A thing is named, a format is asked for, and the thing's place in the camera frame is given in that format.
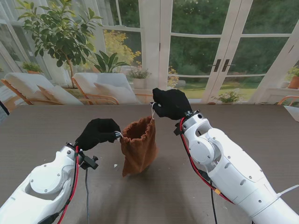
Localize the dark braided hanging cable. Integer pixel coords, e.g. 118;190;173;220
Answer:
85;168;91;224

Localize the brown drawstring bag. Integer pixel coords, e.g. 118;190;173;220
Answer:
115;102;159;178

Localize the printed sunroom backdrop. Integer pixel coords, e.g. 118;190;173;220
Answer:
0;0;299;106

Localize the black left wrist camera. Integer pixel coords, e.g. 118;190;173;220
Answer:
80;155;99;170

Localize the red left arm cable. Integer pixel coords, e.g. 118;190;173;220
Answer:
56;146;80;224

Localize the dark object at table edge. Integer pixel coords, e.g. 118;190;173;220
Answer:
0;99;10;124

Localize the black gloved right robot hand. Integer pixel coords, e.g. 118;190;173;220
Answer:
152;87;193;121

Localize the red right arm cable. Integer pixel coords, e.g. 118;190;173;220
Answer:
179;118;235;205

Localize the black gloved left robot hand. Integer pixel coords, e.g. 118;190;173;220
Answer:
75;118;122;152

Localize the light grey plug cable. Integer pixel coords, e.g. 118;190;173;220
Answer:
37;212;59;224

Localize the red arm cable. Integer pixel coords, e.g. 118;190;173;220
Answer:
179;118;235;205
56;146;80;224

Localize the white paper sheet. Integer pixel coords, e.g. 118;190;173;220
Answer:
283;105;299;122

